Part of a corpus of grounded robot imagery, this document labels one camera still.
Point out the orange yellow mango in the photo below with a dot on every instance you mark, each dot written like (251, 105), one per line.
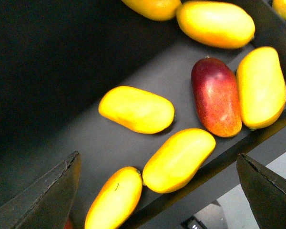
(156, 10)

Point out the red mango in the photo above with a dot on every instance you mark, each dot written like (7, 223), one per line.
(216, 98)

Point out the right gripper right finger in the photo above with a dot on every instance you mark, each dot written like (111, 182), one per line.
(265, 191)

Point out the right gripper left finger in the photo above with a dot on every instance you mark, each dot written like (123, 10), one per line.
(46, 203)

